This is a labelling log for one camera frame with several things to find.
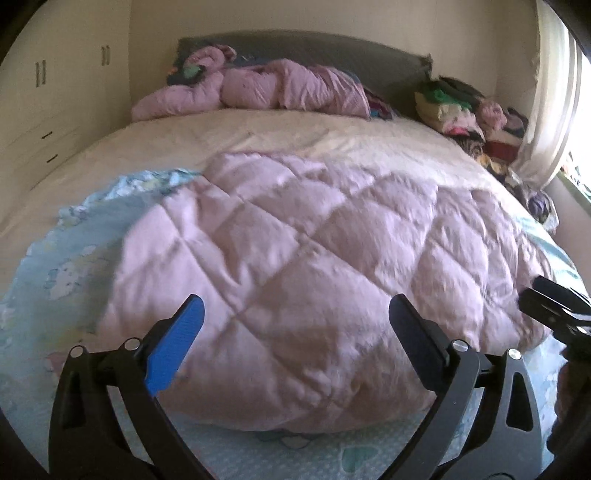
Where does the pink quilted jacket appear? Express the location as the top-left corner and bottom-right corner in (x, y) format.
(97, 154), (551, 433)

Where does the pile of folded clothes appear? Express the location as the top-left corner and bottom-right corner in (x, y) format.
(415, 77), (559, 234)

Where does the person's right hand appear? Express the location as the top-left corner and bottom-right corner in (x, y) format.
(548, 360), (590, 456)

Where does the blue cartoon print blanket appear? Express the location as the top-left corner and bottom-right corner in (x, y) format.
(0, 168), (588, 480)

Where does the white window curtain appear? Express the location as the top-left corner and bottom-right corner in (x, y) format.
(513, 1), (584, 188)

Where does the grey upholstered headboard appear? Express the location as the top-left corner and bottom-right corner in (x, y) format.
(173, 30), (433, 120)

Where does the cream bed sheet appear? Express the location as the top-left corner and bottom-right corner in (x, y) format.
(1, 109), (492, 289)

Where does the crumpled pink duvet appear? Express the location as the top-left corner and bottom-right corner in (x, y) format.
(131, 59), (370, 122)

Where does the cream wardrobe with drawers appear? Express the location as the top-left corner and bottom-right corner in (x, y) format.
(1, 1), (131, 216)

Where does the dark patterned pillow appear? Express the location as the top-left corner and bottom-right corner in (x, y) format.
(166, 44), (259, 86)

